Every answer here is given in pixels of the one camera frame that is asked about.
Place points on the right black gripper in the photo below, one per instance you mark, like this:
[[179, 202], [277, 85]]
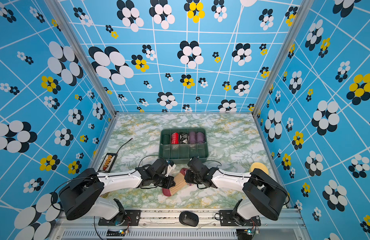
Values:
[[188, 179]]

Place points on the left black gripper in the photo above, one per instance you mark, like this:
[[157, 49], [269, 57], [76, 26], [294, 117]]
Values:
[[170, 180]]

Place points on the beige purple striped sock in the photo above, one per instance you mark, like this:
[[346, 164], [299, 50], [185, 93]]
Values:
[[180, 183]]

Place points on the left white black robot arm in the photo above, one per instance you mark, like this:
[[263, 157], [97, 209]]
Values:
[[82, 197]]

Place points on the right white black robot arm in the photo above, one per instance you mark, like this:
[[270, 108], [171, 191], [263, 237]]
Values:
[[265, 197]]

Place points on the green plastic organizer tray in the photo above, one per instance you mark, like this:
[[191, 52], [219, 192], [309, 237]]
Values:
[[182, 153]]

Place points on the dark green rolled sock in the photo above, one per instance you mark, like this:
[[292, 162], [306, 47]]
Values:
[[166, 139]]

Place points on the black white argyle rolled sock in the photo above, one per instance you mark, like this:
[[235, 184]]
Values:
[[183, 138]]

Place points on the red rolled sock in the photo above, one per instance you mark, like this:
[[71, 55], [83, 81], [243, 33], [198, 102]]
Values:
[[174, 140]]

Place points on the black computer mouse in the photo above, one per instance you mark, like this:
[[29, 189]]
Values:
[[188, 218]]

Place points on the black tray with skewers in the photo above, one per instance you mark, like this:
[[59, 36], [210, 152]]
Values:
[[109, 160]]

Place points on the yellow round sponge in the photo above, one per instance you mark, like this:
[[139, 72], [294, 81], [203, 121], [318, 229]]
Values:
[[260, 166]]

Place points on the left green circuit board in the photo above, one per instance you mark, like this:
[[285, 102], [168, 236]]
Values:
[[115, 233]]

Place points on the green circuit board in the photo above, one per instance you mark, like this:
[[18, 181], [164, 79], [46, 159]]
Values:
[[245, 233], [115, 233]]

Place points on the right green circuit board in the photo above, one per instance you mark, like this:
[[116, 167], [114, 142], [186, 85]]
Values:
[[245, 233]]

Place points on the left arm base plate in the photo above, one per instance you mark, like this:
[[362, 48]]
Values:
[[126, 218]]

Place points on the aluminium front rail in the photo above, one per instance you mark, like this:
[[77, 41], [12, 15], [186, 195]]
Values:
[[163, 224]]

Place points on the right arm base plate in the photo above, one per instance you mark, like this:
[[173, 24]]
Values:
[[228, 219]]

